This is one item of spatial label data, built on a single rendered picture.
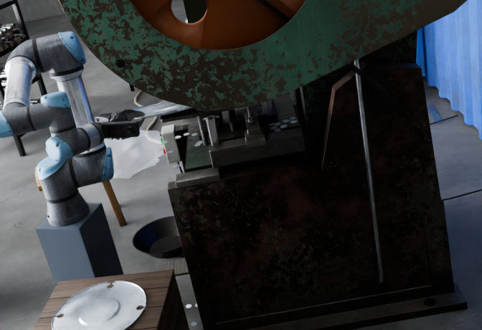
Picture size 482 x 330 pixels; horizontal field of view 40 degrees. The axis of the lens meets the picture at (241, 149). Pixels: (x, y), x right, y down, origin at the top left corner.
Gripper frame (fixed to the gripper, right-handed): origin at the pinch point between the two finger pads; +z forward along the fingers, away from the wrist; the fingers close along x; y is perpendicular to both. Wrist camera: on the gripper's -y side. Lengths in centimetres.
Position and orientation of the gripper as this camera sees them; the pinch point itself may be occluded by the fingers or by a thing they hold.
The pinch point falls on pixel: (143, 116)
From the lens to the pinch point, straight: 217.8
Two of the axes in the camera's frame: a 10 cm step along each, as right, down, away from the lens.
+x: 1.1, 9.4, 3.2
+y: -8.0, -1.0, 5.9
